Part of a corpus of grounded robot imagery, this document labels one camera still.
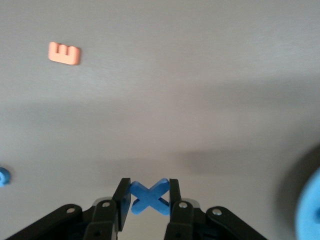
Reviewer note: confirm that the blue plate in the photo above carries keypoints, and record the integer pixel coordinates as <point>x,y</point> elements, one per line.
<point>310,195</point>

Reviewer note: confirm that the blue foam letter X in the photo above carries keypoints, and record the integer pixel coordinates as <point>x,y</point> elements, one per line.
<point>150,197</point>

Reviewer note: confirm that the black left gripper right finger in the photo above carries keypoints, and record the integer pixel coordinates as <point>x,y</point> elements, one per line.
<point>175,210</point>

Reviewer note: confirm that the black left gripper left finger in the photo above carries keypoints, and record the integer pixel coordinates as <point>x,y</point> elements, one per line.
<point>123,207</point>

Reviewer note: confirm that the orange foam letter E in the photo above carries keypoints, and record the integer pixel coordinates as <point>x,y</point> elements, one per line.
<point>65,58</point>

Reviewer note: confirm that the brown table cover sheet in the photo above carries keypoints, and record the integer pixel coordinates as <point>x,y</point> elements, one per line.
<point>175,75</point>

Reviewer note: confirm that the blue foam number nine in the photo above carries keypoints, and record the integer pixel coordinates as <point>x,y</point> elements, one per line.
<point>5,177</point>

